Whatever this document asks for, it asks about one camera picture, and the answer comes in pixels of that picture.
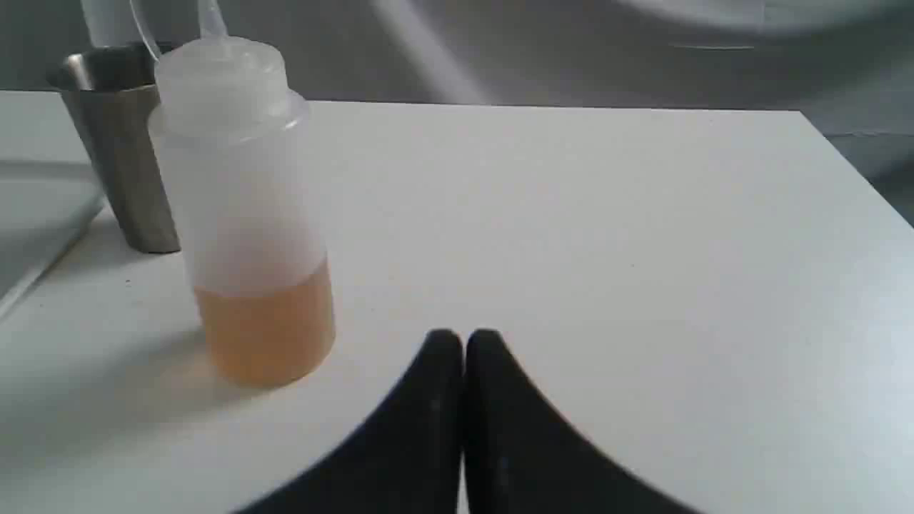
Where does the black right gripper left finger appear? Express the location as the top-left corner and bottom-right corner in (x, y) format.
(245, 329), (464, 513)

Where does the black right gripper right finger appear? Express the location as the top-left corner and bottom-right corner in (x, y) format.
(466, 329), (689, 513)

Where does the clear squeeze bottle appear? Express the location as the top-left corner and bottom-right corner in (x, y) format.
(130, 1), (336, 388)

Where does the stainless steel cup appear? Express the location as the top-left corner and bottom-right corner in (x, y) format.
(46, 42), (181, 254)

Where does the white plastic tray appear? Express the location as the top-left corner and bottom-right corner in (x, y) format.
(1, 160), (104, 318)

